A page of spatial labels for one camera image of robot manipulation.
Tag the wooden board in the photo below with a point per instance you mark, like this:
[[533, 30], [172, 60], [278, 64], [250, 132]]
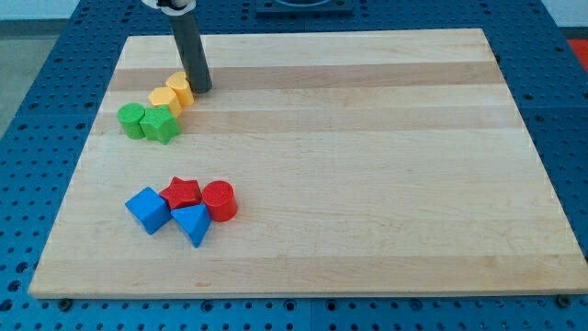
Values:
[[378, 163]]

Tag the red star block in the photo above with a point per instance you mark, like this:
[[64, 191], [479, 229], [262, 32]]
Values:
[[181, 193]]

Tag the green star block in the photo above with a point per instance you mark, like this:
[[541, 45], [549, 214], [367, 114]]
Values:
[[159, 124]]

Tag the red cylinder block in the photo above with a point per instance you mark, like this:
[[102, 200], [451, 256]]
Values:
[[219, 198]]

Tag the blue triangle block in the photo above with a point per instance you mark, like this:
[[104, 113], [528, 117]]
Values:
[[194, 221]]

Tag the yellow heart block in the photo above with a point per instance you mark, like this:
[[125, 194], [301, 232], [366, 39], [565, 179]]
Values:
[[179, 84]]

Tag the blue cube block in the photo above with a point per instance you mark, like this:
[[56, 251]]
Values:
[[149, 209]]

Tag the yellow hexagon block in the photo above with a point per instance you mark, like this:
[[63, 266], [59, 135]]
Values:
[[166, 96]]

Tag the green cylinder block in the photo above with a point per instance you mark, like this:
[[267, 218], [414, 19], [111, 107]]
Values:
[[129, 117]]

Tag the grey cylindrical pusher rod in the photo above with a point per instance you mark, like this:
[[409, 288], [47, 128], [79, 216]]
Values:
[[188, 41]]

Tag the white robot flange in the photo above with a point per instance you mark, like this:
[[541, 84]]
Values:
[[170, 4]]

